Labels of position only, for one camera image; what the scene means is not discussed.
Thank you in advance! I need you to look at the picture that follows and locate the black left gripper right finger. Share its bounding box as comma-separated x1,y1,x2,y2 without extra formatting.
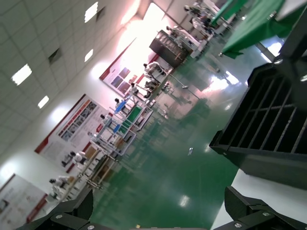
213,185,307,230

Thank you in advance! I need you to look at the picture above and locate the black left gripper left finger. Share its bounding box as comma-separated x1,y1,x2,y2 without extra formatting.
15,187,96,230

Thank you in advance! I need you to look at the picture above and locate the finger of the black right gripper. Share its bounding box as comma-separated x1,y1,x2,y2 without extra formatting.
272,11,307,107

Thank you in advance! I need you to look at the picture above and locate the black slotted plastic container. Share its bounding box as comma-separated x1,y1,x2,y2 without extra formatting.
208,62,307,191

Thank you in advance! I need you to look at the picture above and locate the green cloth covered table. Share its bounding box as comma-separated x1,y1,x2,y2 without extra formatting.
220,0,292,58

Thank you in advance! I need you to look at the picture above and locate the red framed poster board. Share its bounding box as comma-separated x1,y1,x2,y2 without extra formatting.
0,173,48,223
35,93,101,173
99,38,154,96

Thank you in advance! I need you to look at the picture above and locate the metal workbench rack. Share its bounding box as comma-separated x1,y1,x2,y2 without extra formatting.
79,129,137,191

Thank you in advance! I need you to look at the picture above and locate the ceiling light panel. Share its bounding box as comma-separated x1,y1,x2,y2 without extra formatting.
37,95,50,109
11,63,33,86
83,49,94,63
83,1,99,23

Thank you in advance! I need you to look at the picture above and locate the floor mop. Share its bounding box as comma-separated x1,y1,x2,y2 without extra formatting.
169,73,189,90

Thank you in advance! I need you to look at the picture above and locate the workbench with green mat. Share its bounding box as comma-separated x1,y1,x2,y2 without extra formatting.
107,95,154,135

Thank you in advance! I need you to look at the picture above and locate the black cabinet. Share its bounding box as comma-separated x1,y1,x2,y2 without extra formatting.
148,30,191,69

